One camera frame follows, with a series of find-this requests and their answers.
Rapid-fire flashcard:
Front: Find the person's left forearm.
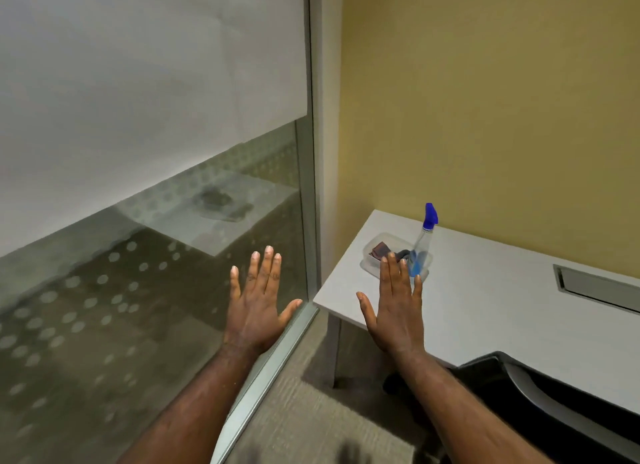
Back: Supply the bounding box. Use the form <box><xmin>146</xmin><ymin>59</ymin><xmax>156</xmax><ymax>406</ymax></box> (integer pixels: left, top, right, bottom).
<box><xmin>116</xmin><ymin>343</ymin><xmax>263</xmax><ymax>464</ymax></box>

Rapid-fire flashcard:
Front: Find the clear spray bottle blue nozzle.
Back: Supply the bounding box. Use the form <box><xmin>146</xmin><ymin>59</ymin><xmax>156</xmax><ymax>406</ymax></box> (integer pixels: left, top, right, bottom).
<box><xmin>407</xmin><ymin>203</ymin><xmax>439</xmax><ymax>278</ymax></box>

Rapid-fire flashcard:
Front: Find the person's left hand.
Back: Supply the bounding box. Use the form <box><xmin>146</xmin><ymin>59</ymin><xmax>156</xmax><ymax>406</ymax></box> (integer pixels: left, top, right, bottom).
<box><xmin>223</xmin><ymin>246</ymin><xmax>304</xmax><ymax>356</ymax></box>

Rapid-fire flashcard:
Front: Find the person's right forearm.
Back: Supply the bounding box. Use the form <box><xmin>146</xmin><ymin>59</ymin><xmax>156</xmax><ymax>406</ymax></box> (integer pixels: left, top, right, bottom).
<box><xmin>398</xmin><ymin>348</ymin><xmax>556</xmax><ymax>464</ymax></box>

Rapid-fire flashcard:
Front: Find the clear plastic tray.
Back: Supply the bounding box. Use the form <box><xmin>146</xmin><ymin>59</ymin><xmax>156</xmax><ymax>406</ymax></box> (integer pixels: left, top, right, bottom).
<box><xmin>360</xmin><ymin>232</ymin><xmax>434</xmax><ymax>282</ymax></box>

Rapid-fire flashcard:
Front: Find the glass partition panel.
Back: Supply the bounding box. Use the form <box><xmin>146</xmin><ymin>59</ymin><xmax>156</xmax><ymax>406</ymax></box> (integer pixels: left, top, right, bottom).
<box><xmin>0</xmin><ymin>0</ymin><xmax>315</xmax><ymax>464</ymax></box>

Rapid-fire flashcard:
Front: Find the grey desk cable hatch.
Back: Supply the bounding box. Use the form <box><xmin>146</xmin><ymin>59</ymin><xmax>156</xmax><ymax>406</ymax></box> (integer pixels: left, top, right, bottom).
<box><xmin>553</xmin><ymin>264</ymin><xmax>640</xmax><ymax>315</ymax></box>

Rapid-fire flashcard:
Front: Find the white desk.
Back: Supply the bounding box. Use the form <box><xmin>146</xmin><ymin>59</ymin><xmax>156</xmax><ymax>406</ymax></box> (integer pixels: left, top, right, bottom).
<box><xmin>313</xmin><ymin>209</ymin><xmax>640</xmax><ymax>416</ymax></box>

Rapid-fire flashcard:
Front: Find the black office chair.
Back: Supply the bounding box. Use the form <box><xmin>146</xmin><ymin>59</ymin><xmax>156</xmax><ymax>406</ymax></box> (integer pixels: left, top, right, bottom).
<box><xmin>383</xmin><ymin>351</ymin><xmax>640</xmax><ymax>464</ymax></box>

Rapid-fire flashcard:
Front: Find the person's right hand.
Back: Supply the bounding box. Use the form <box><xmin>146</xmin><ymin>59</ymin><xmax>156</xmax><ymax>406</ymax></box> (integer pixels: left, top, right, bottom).
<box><xmin>356</xmin><ymin>252</ymin><xmax>424</xmax><ymax>355</ymax></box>

